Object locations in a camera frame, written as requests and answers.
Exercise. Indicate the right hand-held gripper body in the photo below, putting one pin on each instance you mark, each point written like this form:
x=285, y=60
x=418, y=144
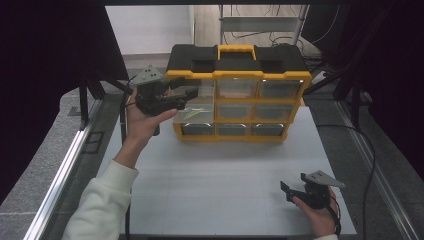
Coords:
x=316, y=196

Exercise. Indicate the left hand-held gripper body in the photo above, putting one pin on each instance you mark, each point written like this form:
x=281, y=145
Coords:
x=151, y=100

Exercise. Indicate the clear plastic organizer drawer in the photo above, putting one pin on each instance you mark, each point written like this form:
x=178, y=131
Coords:
x=204, y=101

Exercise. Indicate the light green plastic clip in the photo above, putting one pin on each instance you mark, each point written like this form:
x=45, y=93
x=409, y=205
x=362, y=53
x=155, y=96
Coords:
x=193, y=114

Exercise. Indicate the yellow and black organizer case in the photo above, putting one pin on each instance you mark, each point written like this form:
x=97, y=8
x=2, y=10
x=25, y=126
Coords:
x=236, y=63

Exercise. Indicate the person's right hand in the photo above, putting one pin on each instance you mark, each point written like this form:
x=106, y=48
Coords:
x=321, y=220

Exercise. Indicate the person's left hand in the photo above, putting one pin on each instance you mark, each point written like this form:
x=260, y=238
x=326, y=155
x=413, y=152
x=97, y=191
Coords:
x=141, y=126

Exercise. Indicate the grid of clear drawers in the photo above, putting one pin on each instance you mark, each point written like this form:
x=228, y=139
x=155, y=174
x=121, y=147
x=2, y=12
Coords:
x=278, y=90

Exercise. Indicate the metal stand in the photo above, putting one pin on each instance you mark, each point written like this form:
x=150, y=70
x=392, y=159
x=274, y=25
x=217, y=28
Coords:
x=260, y=24

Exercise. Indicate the white power strip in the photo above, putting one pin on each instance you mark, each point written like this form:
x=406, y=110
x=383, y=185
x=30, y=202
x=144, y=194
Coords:
x=320, y=77

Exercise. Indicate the black curtain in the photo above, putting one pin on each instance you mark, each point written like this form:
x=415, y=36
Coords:
x=383, y=66
x=43, y=66

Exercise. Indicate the aluminium table rail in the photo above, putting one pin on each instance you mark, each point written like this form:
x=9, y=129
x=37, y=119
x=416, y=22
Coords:
x=60, y=176
x=376, y=173

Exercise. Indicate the black frame strut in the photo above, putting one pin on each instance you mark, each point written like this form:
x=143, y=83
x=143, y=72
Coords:
x=83, y=100
x=355, y=96

